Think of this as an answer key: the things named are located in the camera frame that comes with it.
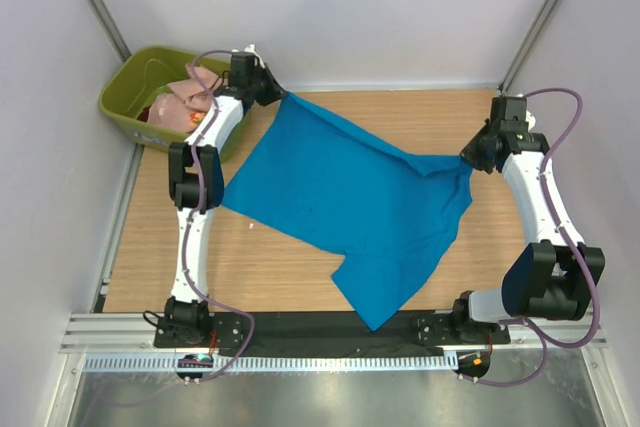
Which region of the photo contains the blue t shirt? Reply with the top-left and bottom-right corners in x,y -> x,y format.
223,94 -> 472,330

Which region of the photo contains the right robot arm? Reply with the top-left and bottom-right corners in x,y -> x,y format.
454,95 -> 605,348

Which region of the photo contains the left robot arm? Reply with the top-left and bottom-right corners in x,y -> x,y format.
154,45 -> 286,348

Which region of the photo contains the red orange patterned garment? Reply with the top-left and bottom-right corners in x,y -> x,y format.
190,112 -> 206,128

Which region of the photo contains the pink folded shirt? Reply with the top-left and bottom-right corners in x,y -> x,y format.
147,64 -> 225,134

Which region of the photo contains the olive green plastic bin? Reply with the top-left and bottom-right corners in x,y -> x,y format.
99,46 -> 253,162

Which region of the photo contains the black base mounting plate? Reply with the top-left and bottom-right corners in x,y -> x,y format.
154,310 -> 510,359

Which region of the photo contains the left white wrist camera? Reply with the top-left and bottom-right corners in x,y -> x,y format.
244,44 -> 265,68

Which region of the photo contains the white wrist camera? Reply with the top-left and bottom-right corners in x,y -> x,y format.
244,44 -> 265,68
525,109 -> 536,132

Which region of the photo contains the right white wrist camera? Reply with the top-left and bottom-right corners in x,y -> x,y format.
525,109 -> 536,132

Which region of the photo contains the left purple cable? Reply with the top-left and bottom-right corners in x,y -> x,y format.
94,48 -> 257,407

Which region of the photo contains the purple cable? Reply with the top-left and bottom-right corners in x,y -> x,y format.
459,87 -> 601,388
94,48 -> 257,407

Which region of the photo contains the right aluminium corner post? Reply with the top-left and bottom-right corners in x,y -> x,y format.
498,0 -> 563,93

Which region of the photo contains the aluminium corner post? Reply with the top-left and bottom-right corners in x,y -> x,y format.
58,0 -> 136,63
498,0 -> 563,93

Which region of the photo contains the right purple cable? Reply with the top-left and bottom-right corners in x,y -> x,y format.
459,87 -> 601,388

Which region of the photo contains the left aluminium corner post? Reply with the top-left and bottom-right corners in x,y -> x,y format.
58,0 -> 136,63

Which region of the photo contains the white slotted cable duct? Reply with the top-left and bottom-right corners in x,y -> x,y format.
83,351 -> 458,374

